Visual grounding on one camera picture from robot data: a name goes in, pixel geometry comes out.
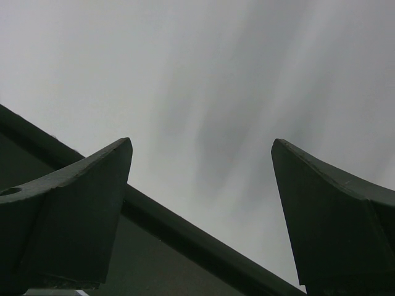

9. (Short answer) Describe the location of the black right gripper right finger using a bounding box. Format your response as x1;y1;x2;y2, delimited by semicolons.
271;139;394;295

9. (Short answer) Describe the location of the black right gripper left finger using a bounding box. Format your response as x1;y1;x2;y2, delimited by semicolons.
1;138;132;289

